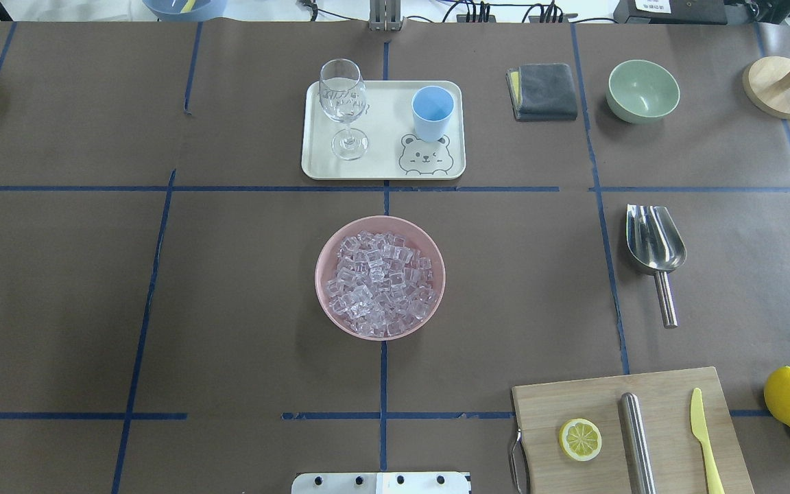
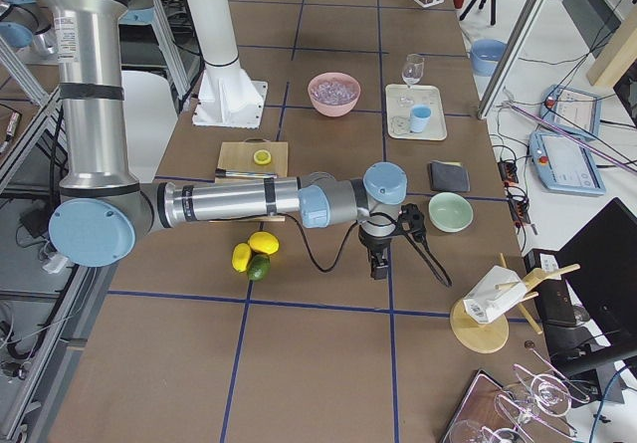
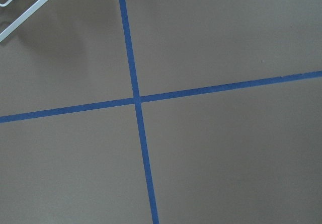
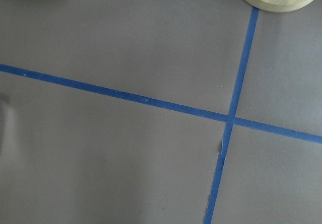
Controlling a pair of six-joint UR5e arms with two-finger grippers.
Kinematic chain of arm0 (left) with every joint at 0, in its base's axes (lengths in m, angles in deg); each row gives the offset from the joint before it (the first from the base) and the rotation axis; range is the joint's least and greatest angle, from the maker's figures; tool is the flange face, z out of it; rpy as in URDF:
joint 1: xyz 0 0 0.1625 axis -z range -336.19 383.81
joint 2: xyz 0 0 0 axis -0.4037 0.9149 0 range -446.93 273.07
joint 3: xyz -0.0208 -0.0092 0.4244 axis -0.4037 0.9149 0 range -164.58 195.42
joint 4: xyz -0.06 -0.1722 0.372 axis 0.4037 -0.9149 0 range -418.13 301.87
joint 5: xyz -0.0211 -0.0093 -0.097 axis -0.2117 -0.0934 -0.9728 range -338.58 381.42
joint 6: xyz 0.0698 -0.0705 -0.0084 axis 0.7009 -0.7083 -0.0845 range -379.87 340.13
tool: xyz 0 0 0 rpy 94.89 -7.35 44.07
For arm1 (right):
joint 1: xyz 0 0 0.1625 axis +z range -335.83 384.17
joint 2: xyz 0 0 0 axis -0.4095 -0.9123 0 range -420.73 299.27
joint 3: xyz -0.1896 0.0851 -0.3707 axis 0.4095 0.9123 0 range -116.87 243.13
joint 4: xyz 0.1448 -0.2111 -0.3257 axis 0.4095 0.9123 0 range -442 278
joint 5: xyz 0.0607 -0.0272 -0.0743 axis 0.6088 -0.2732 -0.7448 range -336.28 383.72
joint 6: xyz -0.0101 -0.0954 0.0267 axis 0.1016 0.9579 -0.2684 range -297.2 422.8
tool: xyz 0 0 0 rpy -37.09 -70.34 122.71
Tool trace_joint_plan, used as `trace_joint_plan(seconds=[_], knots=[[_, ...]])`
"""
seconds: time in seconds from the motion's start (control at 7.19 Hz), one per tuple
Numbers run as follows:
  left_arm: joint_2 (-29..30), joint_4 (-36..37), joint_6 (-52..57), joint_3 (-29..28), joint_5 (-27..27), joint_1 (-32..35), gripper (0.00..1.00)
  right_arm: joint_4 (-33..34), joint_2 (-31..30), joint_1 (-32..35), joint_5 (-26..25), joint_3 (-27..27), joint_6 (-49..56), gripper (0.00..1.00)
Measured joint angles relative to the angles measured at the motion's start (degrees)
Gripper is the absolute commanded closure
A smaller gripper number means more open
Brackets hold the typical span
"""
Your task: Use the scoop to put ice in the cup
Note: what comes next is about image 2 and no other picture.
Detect lemon half slice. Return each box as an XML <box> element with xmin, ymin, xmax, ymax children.
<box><xmin>253</xmin><ymin>149</ymin><xmax>272</xmax><ymax>166</ymax></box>

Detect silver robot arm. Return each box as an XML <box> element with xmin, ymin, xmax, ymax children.
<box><xmin>42</xmin><ymin>0</ymin><xmax>407</xmax><ymax>279</ymax></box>

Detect blue bowl off table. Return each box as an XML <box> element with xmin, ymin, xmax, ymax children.
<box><xmin>470</xmin><ymin>39</ymin><xmax>507</xmax><ymax>77</ymax></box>

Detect white paper carton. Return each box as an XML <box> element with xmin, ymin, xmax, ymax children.
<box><xmin>462</xmin><ymin>266</ymin><xmax>527</xmax><ymax>325</ymax></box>

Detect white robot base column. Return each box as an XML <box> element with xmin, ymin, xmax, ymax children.
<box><xmin>187</xmin><ymin>0</ymin><xmax>268</xmax><ymax>129</ymax></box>

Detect light blue cup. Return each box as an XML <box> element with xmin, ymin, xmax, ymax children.
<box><xmin>409</xmin><ymin>105</ymin><xmax>432</xmax><ymax>133</ymax></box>

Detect clear ice cubes pile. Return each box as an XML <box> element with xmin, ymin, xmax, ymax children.
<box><xmin>311</xmin><ymin>79</ymin><xmax>358</xmax><ymax>106</ymax></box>

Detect clear wine glass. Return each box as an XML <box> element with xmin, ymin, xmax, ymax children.
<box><xmin>399</xmin><ymin>54</ymin><xmax>424</xmax><ymax>107</ymax></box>

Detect yellow lemon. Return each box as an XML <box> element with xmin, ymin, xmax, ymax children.
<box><xmin>231</xmin><ymin>243</ymin><xmax>252</xmax><ymax>273</ymax></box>
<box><xmin>248</xmin><ymin>231</ymin><xmax>280</xmax><ymax>255</ymax></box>

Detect black monitor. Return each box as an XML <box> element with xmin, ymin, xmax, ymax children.
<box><xmin>536</xmin><ymin>198</ymin><xmax>636</xmax><ymax>376</ymax></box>

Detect teach pendant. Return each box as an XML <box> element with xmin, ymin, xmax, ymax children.
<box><xmin>539</xmin><ymin>85</ymin><xmax>601</xmax><ymax>141</ymax></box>
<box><xmin>529</xmin><ymin>131</ymin><xmax>606</xmax><ymax>196</ymax></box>

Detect yellow lemon far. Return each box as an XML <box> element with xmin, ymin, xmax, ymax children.
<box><xmin>248</xmin><ymin>231</ymin><xmax>280</xmax><ymax>255</ymax></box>

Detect hanging wine glasses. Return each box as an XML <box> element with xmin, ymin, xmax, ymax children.
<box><xmin>447</xmin><ymin>347</ymin><xmax>591</xmax><ymax>443</ymax></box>

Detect dark tray with frame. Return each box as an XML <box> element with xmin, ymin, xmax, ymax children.
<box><xmin>439</xmin><ymin>369</ymin><xmax>524</xmax><ymax>442</ymax></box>

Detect green lime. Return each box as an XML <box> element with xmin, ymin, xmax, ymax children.
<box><xmin>247</xmin><ymin>254</ymin><xmax>271</xmax><ymax>282</ymax></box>

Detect pink bowl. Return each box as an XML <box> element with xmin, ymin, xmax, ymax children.
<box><xmin>308</xmin><ymin>72</ymin><xmax>361</xmax><ymax>117</ymax></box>

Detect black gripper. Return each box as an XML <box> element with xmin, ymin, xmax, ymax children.
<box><xmin>358</xmin><ymin>221</ymin><xmax>394</xmax><ymax>279</ymax></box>

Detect steel cylinder muddler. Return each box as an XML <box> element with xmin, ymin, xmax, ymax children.
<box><xmin>215</xmin><ymin>168</ymin><xmax>278</xmax><ymax>179</ymax></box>

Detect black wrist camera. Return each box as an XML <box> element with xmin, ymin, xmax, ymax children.
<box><xmin>399</xmin><ymin>203</ymin><xmax>426</xmax><ymax>241</ymax></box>

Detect green bowl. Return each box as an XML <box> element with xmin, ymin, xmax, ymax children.
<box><xmin>428</xmin><ymin>192</ymin><xmax>474</xmax><ymax>233</ymax></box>

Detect teach pendant far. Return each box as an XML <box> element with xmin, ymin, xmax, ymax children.
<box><xmin>539</xmin><ymin>85</ymin><xmax>601</xmax><ymax>141</ymax></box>

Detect cream bear tray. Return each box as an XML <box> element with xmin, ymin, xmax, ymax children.
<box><xmin>385</xmin><ymin>85</ymin><xmax>447</xmax><ymax>141</ymax></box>

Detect yellow lemon near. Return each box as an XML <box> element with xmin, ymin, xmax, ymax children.
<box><xmin>231</xmin><ymin>243</ymin><xmax>252</xmax><ymax>273</ymax></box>

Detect aluminium frame post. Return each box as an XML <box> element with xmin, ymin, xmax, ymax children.
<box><xmin>477</xmin><ymin>0</ymin><xmax>546</xmax><ymax>119</ymax></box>

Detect wooden cutting board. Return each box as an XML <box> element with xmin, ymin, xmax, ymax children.
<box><xmin>208</xmin><ymin>140</ymin><xmax>288</xmax><ymax>222</ymax></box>

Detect wooden mug tree stand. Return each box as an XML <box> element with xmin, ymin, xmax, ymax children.
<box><xmin>450</xmin><ymin>254</ymin><xmax>580</xmax><ymax>354</ymax></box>

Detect grey yellow cloth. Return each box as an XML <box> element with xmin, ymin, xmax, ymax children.
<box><xmin>428</xmin><ymin>160</ymin><xmax>471</xmax><ymax>192</ymax></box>

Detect teach pendant near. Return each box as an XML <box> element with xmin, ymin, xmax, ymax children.
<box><xmin>529</xmin><ymin>131</ymin><xmax>606</xmax><ymax>196</ymax></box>

